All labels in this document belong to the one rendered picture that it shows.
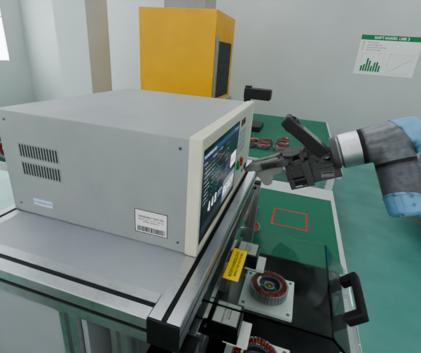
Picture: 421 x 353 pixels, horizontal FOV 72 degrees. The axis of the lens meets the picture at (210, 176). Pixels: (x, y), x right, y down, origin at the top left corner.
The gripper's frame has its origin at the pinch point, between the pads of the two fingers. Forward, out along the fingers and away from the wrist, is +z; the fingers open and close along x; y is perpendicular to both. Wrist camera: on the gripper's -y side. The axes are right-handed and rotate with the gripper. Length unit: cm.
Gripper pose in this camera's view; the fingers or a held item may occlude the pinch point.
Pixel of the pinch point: (249, 165)
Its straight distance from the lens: 71.1
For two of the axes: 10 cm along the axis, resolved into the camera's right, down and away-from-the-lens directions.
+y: 3.4, 9.1, 2.4
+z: -8.9, 2.3, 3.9
